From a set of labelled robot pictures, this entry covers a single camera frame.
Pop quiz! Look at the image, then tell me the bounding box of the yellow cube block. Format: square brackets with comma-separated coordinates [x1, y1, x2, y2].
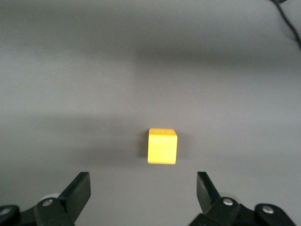
[147, 128, 178, 165]

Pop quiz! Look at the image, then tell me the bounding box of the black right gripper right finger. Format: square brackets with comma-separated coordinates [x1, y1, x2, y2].
[188, 171, 297, 226]

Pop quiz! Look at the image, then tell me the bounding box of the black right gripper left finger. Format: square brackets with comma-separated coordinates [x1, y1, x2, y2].
[0, 171, 92, 226]

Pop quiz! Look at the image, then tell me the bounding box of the black cable with small loop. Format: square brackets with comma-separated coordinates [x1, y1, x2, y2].
[270, 0, 301, 50]

